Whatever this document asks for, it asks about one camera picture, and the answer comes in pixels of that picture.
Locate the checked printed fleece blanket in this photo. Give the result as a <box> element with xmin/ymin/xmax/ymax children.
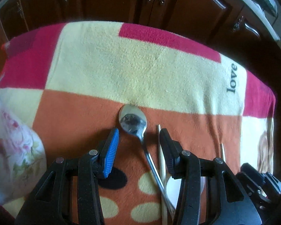
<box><xmin>0</xmin><ymin>21</ymin><xmax>277</xmax><ymax>225</ymax></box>

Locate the white floral pillow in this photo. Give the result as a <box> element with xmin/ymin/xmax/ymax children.
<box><xmin>0</xmin><ymin>84</ymin><xmax>47</xmax><ymax>207</ymax></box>

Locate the dark wooden cabinet door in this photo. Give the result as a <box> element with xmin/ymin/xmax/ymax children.
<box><xmin>155</xmin><ymin>0</ymin><xmax>246</xmax><ymax>45</ymax></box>
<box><xmin>19</xmin><ymin>0</ymin><xmax>69</xmax><ymax>32</ymax></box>
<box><xmin>229</xmin><ymin>5</ymin><xmax>279</xmax><ymax>52</ymax></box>
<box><xmin>0</xmin><ymin>0</ymin><xmax>30</xmax><ymax>75</ymax></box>
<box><xmin>68</xmin><ymin>0</ymin><xmax>156</xmax><ymax>25</ymax></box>

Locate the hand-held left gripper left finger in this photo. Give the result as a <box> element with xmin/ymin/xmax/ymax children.
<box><xmin>14</xmin><ymin>128</ymin><xmax>120</xmax><ymax>225</ymax></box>

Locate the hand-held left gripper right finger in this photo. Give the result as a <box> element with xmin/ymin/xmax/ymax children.
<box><xmin>159</xmin><ymin>128</ymin><xmax>263</xmax><ymax>225</ymax></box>

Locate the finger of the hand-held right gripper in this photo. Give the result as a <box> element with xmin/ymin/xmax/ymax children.
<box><xmin>238</xmin><ymin>163</ymin><xmax>265</xmax><ymax>189</ymax></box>

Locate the large metal spoon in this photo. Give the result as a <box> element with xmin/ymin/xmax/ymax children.
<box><xmin>118</xmin><ymin>104</ymin><xmax>176</xmax><ymax>214</ymax></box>

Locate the white ceramic spoon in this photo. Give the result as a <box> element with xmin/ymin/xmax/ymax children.
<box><xmin>166</xmin><ymin>175</ymin><xmax>206</xmax><ymax>208</ymax></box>

